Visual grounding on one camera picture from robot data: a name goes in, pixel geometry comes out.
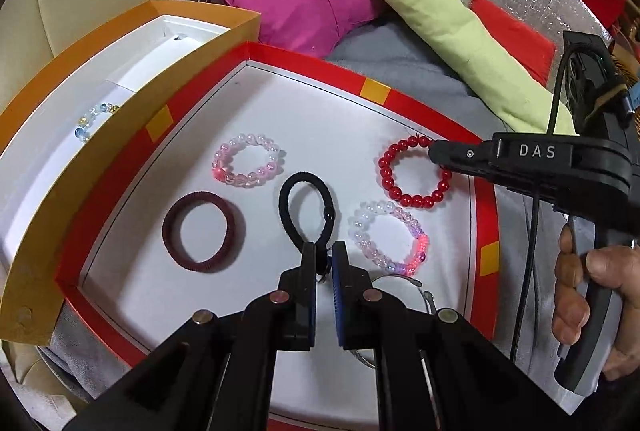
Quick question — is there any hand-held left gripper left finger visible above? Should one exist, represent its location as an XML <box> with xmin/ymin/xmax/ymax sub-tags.
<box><xmin>75</xmin><ymin>241</ymin><xmax>319</xmax><ymax>431</ymax></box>

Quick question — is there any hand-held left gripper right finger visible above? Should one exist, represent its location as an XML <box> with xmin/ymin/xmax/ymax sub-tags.
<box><xmin>330</xmin><ymin>240</ymin><xmax>568</xmax><ymax>431</ymax></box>

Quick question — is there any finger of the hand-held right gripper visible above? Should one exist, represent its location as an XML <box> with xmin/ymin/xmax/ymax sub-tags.
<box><xmin>427</xmin><ymin>138</ymin><xmax>496</xmax><ymax>183</ymax></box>

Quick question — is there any clear pink purple beaded bracelet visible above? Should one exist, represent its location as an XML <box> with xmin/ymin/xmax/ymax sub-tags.
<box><xmin>348</xmin><ymin>200</ymin><xmax>431</xmax><ymax>274</ymax></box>

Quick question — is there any red beaded bracelet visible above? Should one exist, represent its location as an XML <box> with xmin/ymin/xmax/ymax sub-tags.
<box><xmin>377</xmin><ymin>135</ymin><xmax>453</xmax><ymax>210</ymax></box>

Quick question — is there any black hair tie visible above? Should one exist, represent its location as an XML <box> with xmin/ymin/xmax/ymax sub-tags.
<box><xmin>278</xmin><ymin>171</ymin><xmax>335</xmax><ymax>262</ymax></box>

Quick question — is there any silver wire bangle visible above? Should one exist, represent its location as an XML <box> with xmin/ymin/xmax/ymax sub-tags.
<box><xmin>350</xmin><ymin>273</ymin><xmax>440</xmax><ymax>369</ymax></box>

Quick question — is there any maroon hair tie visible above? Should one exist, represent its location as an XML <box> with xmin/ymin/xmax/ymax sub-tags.
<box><xmin>162</xmin><ymin>192</ymin><xmax>237</xmax><ymax>273</ymax></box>

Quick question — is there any pink white beaded bracelet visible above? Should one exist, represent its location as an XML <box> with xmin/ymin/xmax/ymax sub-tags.
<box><xmin>212</xmin><ymin>132</ymin><xmax>287</xmax><ymax>187</ymax></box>

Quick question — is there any red cardboard box tray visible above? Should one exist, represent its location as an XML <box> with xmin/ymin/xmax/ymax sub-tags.
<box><xmin>54</xmin><ymin>41</ymin><xmax>501</xmax><ymax>431</ymax></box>

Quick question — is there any orange cardboard box tray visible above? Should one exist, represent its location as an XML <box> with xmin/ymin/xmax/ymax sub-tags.
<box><xmin>0</xmin><ymin>0</ymin><xmax>262</xmax><ymax>346</ymax></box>

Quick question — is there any clear blue yellow beaded bracelet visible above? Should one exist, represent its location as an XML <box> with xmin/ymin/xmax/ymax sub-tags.
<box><xmin>74</xmin><ymin>104</ymin><xmax>121</xmax><ymax>143</ymax></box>

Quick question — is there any person's right hand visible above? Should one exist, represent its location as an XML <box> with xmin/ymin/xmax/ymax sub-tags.
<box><xmin>551</xmin><ymin>223</ymin><xmax>640</xmax><ymax>383</ymax></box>

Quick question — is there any light green folded blanket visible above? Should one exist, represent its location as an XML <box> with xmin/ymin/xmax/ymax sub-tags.
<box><xmin>332</xmin><ymin>0</ymin><xmax>576</xmax><ymax>136</ymax></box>

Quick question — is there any red cushion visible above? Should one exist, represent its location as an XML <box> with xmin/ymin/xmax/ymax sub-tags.
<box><xmin>470</xmin><ymin>0</ymin><xmax>557</xmax><ymax>84</ymax></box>

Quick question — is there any black cable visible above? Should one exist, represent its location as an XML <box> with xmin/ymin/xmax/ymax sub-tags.
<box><xmin>510</xmin><ymin>38</ymin><xmax>576</xmax><ymax>357</ymax></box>

